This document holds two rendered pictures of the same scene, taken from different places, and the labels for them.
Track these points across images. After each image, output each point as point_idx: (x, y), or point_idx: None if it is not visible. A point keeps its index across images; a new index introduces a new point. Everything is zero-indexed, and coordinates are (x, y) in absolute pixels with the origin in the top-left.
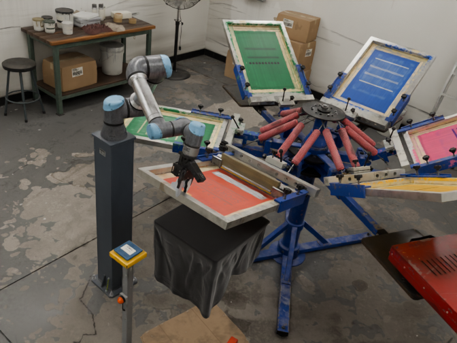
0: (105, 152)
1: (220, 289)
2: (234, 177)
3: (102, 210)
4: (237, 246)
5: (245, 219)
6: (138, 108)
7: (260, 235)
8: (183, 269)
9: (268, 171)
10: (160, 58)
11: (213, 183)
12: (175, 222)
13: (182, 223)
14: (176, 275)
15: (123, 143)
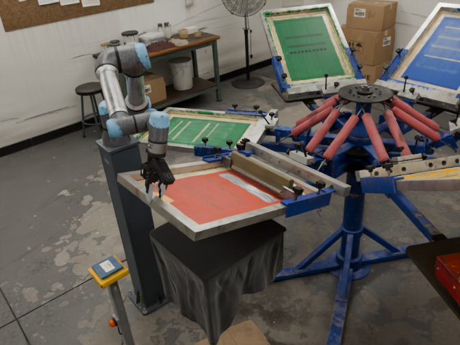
0: (108, 160)
1: (227, 311)
2: (245, 179)
3: (120, 222)
4: (237, 260)
5: (228, 227)
6: (133, 109)
7: (276, 245)
8: (184, 288)
9: (291, 169)
10: (133, 46)
11: (213, 186)
12: (172, 233)
13: (180, 234)
14: (179, 294)
15: (124, 148)
